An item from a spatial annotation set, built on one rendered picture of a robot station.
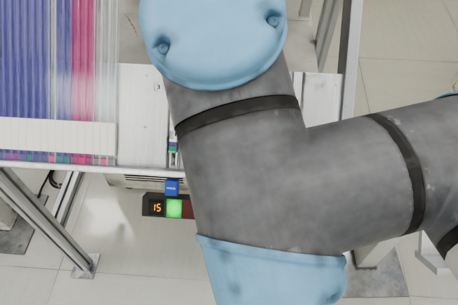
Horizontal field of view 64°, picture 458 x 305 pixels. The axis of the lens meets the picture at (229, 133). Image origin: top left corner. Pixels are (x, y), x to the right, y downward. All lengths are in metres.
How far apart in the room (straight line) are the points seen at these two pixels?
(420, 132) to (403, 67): 1.92
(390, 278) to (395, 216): 1.25
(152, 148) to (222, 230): 0.52
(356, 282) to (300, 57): 0.79
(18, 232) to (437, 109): 1.50
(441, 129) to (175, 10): 0.15
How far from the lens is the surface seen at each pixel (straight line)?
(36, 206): 1.07
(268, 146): 0.18
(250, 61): 0.17
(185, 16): 0.18
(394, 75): 2.07
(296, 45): 1.10
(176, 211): 0.73
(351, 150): 0.20
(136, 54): 1.09
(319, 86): 0.68
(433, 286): 1.52
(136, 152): 0.71
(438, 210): 0.23
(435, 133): 0.23
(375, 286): 1.43
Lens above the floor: 1.30
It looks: 53 degrees down
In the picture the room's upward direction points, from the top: straight up
